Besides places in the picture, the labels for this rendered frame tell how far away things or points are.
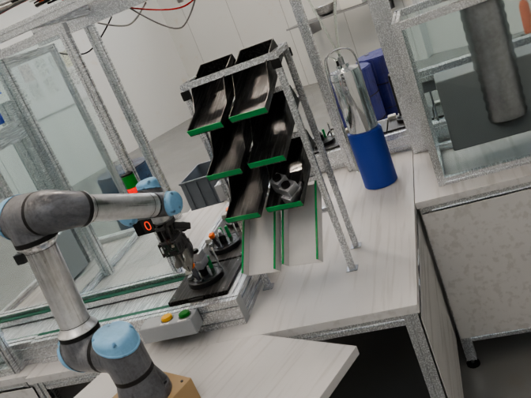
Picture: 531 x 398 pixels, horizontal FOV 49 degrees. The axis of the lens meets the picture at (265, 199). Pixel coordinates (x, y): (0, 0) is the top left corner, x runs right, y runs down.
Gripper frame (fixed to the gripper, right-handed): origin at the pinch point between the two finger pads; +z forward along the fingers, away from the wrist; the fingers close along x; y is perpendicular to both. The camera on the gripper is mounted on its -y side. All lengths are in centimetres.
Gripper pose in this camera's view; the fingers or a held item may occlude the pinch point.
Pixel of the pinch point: (189, 267)
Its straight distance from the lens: 208.7
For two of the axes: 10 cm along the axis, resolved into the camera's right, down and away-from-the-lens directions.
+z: 3.6, 8.8, 3.1
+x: 9.1, -2.5, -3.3
